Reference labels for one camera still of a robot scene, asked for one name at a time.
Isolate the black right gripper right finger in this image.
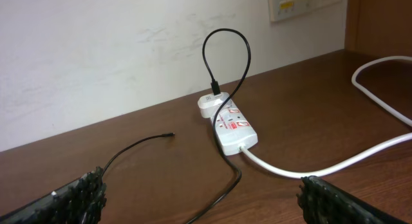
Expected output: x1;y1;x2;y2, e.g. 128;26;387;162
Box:
297;176;406;224

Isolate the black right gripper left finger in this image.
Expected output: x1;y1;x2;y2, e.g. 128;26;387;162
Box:
1;167;107;224

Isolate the black USB charging cable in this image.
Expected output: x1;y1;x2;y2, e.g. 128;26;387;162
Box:
102;28;252;224

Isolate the white wall control panel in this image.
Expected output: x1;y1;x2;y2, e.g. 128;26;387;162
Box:
268;0;341;23

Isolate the white USB charger adapter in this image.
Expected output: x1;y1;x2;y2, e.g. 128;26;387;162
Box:
198;92;229;118

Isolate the white power strip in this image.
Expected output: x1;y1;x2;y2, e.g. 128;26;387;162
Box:
215;100;258;156

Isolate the brown wooden side panel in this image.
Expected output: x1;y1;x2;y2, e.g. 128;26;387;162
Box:
344;0;411;57

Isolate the white power strip cord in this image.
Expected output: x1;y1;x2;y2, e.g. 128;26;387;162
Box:
238;55;412;180

